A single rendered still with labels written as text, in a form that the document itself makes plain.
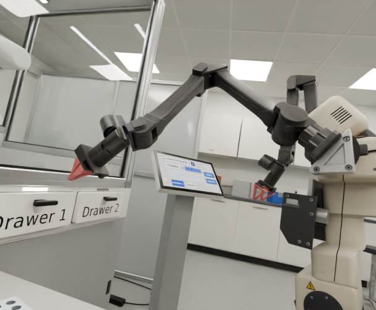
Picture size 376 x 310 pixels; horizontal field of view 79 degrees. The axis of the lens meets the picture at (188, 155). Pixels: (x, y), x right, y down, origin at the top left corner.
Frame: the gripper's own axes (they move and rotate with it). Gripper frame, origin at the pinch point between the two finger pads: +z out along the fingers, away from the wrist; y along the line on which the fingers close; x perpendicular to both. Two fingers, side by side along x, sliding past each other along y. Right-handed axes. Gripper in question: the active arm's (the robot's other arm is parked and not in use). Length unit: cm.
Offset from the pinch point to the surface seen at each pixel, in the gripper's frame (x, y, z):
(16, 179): 9.3, 4.6, 7.8
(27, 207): 5.3, -1.6, 11.9
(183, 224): -101, -23, 10
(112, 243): -45, -14, 27
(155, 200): -164, 16, 42
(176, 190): -81, -5, -4
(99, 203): -25.7, -1.5, 11.9
